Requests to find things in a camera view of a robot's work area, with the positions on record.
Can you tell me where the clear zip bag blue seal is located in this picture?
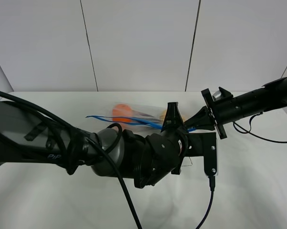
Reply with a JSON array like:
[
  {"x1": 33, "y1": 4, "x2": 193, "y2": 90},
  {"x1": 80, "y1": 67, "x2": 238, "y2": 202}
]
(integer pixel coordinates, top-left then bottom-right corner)
[{"x1": 86, "y1": 103, "x2": 167, "y2": 133}]

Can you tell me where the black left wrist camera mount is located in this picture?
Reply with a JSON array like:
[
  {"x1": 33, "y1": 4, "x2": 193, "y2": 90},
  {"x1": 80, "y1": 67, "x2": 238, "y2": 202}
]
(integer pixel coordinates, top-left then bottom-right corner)
[{"x1": 184, "y1": 132, "x2": 218, "y2": 177}]

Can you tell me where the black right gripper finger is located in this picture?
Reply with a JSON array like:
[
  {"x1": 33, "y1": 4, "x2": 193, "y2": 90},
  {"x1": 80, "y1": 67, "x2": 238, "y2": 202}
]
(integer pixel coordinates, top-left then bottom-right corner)
[
  {"x1": 184, "y1": 107, "x2": 209, "y2": 126},
  {"x1": 186, "y1": 120, "x2": 215, "y2": 131}
]

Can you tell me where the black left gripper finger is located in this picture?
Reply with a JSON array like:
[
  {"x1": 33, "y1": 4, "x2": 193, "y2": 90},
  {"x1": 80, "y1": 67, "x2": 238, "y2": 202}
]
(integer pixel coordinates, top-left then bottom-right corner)
[{"x1": 161, "y1": 102, "x2": 185, "y2": 132}]

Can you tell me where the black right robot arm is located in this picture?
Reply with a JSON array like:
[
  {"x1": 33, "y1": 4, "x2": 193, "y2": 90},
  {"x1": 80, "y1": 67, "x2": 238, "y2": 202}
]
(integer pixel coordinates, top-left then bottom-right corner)
[{"x1": 184, "y1": 77, "x2": 287, "y2": 139}]

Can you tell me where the purple eggplant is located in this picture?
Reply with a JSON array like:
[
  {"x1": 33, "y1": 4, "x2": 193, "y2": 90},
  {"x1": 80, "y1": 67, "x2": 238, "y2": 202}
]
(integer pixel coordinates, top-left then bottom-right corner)
[{"x1": 133, "y1": 111, "x2": 161, "y2": 123}]

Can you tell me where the orange fruit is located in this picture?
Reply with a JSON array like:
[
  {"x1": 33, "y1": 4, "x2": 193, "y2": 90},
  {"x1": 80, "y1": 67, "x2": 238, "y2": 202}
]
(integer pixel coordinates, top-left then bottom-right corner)
[{"x1": 112, "y1": 104, "x2": 133, "y2": 123}]

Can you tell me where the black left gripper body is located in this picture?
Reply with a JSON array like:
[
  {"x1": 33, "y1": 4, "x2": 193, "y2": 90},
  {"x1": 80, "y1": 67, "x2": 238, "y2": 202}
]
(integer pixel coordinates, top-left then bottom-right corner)
[{"x1": 133, "y1": 130, "x2": 188, "y2": 188}]

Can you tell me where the yellow pear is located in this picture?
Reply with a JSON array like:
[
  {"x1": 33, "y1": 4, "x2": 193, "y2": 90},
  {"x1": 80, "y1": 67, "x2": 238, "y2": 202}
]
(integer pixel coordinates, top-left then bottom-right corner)
[{"x1": 159, "y1": 110, "x2": 188, "y2": 124}]

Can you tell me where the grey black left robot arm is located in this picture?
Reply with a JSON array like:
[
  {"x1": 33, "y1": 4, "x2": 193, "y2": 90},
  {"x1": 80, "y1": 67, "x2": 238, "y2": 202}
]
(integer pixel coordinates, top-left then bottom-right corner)
[{"x1": 0, "y1": 91, "x2": 189, "y2": 188}]

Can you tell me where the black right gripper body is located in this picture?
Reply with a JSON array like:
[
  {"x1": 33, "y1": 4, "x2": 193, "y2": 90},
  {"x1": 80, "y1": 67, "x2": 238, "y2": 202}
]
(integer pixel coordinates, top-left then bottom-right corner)
[{"x1": 201, "y1": 87, "x2": 239, "y2": 139}]

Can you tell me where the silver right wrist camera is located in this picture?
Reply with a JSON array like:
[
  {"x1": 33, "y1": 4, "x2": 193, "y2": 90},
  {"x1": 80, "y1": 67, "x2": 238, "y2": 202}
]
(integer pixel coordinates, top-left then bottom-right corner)
[{"x1": 212, "y1": 90, "x2": 223, "y2": 101}]

